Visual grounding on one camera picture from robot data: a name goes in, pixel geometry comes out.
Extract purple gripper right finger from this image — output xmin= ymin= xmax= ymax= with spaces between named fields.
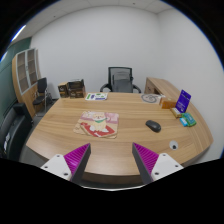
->
xmin=132 ymin=143 xmax=183 ymax=184

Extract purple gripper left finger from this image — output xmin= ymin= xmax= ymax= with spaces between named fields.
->
xmin=42 ymin=143 xmax=91 ymax=184

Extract black computer mouse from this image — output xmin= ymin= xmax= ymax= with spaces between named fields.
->
xmin=146 ymin=120 xmax=161 ymax=133

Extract cartoon cat mouse pad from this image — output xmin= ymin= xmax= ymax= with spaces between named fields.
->
xmin=73 ymin=111 xmax=119 ymax=138

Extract blue small pack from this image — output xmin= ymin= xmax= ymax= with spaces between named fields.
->
xmin=179 ymin=118 xmax=188 ymax=127

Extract green tissue pack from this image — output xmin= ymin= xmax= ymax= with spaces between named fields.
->
xmin=182 ymin=113 xmax=196 ymax=127

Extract yellow small packet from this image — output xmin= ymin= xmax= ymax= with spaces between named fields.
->
xmin=170 ymin=108 xmax=182 ymax=118

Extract round grey coaster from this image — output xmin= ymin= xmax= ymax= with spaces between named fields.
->
xmin=141 ymin=94 xmax=161 ymax=104

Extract black leather sofa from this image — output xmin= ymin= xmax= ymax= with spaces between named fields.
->
xmin=0 ymin=103 xmax=33 ymax=161

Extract white green printed sheet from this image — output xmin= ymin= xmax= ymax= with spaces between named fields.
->
xmin=85 ymin=92 xmax=108 ymax=101

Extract large dark cardboard box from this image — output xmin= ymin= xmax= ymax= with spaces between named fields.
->
xmin=68 ymin=79 xmax=86 ymax=98

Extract small dark cardboard box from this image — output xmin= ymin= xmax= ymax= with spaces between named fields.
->
xmin=58 ymin=82 xmax=69 ymax=98

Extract wooden side desk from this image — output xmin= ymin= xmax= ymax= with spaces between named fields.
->
xmin=144 ymin=77 xmax=180 ymax=100

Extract black visitor chair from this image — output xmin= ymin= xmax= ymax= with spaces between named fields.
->
xmin=33 ymin=78 xmax=52 ymax=107

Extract grey mesh office chair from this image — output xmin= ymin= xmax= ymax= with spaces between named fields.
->
xmin=100 ymin=67 xmax=141 ymax=93

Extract wooden bookcase cabinet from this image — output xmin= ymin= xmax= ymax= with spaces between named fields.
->
xmin=12 ymin=48 xmax=41 ymax=117

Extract white desk cable grommet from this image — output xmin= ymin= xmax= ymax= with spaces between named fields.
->
xmin=169 ymin=140 xmax=178 ymax=150

